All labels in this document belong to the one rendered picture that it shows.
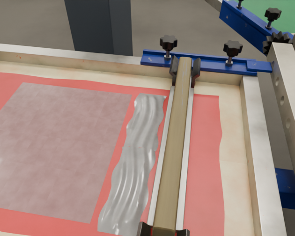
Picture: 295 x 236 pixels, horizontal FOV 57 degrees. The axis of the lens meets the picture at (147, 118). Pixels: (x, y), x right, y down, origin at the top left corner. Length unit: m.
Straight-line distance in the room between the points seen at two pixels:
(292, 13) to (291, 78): 0.58
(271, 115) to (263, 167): 1.66
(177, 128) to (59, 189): 0.25
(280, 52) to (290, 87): 0.14
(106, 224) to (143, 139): 0.19
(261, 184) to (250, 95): 0.24
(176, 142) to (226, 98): 0.30
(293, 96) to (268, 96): 1.73
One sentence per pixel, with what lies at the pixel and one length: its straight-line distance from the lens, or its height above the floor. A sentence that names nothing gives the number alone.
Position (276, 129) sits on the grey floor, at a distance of 2.10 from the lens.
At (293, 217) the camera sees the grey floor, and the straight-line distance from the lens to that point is 1.73.
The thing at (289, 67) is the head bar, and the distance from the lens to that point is 0.72.
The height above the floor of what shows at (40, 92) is 0.96.
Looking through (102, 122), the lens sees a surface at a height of 0.96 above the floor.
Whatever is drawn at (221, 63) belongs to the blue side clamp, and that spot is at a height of 1.00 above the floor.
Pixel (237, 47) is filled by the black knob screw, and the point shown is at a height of 1.06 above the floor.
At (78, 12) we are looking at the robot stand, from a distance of 1.08.
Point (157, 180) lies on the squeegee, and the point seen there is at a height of 1.00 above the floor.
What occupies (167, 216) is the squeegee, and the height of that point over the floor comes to 1.06.
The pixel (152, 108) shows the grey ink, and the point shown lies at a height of 0.96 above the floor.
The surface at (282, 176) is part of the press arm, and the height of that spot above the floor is 0.92.
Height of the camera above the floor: 1.41
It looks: 45 degrees down
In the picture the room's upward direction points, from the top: straight up
